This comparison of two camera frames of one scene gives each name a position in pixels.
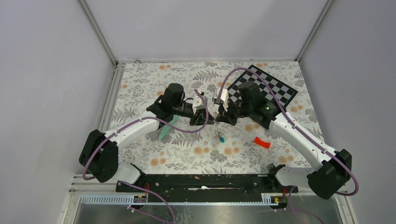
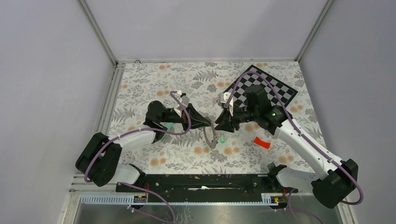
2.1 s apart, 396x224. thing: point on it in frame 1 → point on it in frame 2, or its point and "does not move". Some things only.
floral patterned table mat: x=220 y=147 does not move
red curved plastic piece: x=261 y=143 does not move
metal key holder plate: x=220 y=127 → x=213 y=143
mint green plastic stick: x=167 y=127 does not move
